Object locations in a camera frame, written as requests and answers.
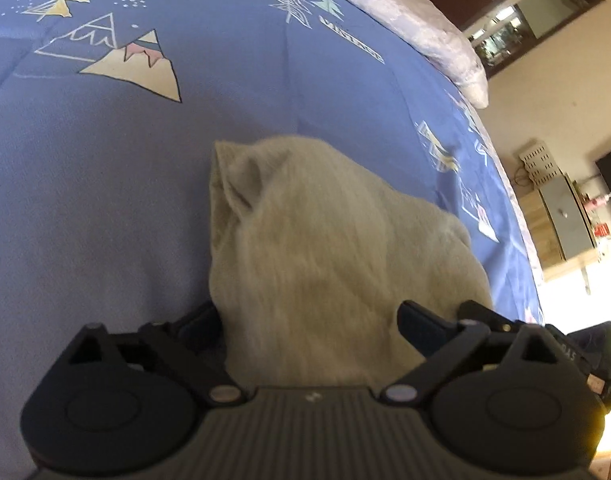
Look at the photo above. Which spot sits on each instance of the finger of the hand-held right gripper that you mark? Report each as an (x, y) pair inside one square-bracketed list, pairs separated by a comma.
[(483, 312)]

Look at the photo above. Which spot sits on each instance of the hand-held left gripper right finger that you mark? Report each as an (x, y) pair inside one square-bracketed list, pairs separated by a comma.
[(420, 330)]

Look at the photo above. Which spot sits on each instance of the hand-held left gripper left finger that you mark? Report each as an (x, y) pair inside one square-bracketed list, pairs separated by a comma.
[(195, 332)]

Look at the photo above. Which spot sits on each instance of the beige towel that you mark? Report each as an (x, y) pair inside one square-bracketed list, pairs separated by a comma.
[(310, 260)]

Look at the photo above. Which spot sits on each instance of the wooden grey bedside cabinet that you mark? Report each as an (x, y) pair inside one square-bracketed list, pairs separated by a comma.
[(533, 225)]

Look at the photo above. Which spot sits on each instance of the small red box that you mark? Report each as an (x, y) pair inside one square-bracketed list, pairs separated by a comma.
[(603, 230)]

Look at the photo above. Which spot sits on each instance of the blue mountain print blanket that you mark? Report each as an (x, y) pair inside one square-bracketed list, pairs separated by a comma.
[(135, 210)]

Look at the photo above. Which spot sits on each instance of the pink bottle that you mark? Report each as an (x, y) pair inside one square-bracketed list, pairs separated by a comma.
[(601, 201)]

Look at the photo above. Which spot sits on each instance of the white perforated box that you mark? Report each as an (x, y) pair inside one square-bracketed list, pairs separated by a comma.
[(539, 162)]

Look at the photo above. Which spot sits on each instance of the white floral pillow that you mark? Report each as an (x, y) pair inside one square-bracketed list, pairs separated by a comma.
[(425, 25)]

